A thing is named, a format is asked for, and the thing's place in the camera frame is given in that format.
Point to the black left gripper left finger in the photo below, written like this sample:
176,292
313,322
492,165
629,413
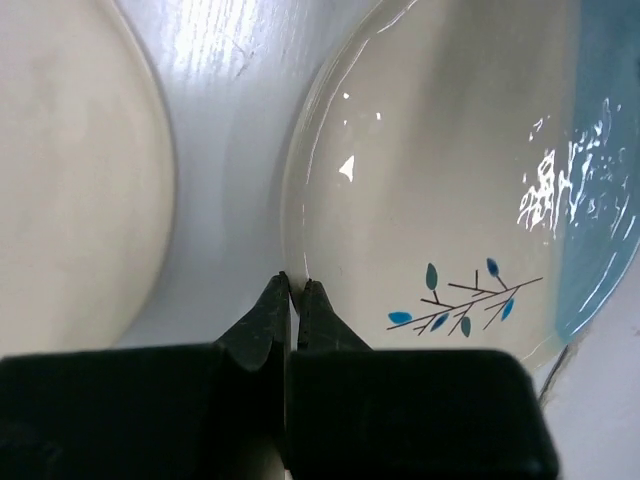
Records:
168,412

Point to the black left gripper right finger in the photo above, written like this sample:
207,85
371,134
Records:
359,413

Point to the blue and cream plate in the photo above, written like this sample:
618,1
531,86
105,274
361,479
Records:
465,174

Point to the green and cream plate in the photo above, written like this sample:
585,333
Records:
87,176

